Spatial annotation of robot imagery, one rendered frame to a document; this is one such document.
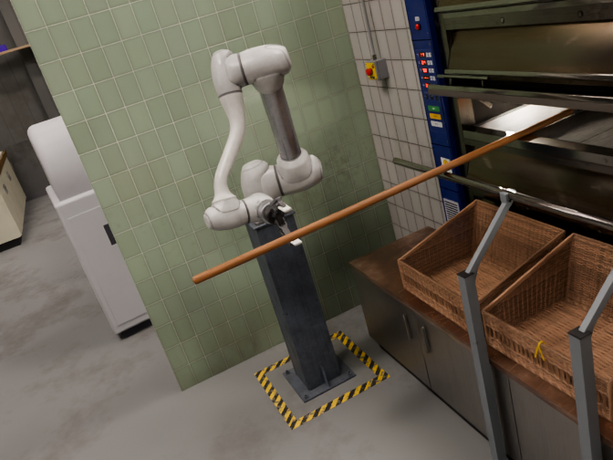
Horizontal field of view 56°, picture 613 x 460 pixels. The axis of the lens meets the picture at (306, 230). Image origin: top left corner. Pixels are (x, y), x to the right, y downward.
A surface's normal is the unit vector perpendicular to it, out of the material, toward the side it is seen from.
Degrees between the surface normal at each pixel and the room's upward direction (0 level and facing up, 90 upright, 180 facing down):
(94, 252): 90
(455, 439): 0
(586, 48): 70
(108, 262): 90
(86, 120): 90
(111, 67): 90
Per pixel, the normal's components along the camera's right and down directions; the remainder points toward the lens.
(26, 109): 0.40, 0.26
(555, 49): -0.92, 0.05
